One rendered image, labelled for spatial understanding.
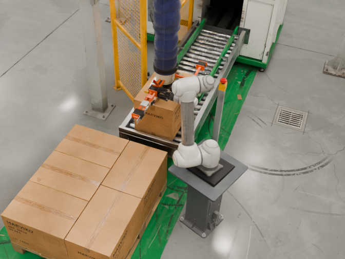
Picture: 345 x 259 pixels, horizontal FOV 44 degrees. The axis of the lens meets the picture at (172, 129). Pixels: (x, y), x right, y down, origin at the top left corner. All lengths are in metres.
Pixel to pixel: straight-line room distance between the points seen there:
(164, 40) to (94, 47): 1.20
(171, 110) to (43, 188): 1.31
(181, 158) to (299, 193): 1.68
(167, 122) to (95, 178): 0.83
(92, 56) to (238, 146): 1.93
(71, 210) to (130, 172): 0.62
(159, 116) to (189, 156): 0.73
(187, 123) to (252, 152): 1.78
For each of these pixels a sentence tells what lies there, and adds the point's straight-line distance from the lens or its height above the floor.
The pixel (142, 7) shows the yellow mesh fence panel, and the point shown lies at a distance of 4.32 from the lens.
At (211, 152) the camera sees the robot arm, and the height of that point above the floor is 1.00.
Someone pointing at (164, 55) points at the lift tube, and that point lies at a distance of 3.86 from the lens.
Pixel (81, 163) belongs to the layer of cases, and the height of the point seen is 0.54.
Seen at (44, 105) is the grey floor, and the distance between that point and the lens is 5.59.
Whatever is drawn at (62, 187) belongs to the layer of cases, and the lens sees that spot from 3.89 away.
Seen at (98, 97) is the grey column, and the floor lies 0.24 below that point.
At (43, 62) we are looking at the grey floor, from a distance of 6.35.
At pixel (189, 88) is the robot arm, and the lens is 3.20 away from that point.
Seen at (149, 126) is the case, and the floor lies 0.67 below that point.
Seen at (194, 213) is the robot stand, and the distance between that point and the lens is 4.08.
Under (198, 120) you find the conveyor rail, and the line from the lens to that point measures 4.37.
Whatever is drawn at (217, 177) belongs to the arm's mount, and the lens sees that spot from 3.62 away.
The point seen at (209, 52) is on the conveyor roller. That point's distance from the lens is 5.48.
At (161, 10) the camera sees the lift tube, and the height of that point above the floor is 1.81.
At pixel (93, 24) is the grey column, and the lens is 4.64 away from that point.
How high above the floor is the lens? 3.51
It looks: 43 degrees down
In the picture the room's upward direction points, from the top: 3 degrees clockwise
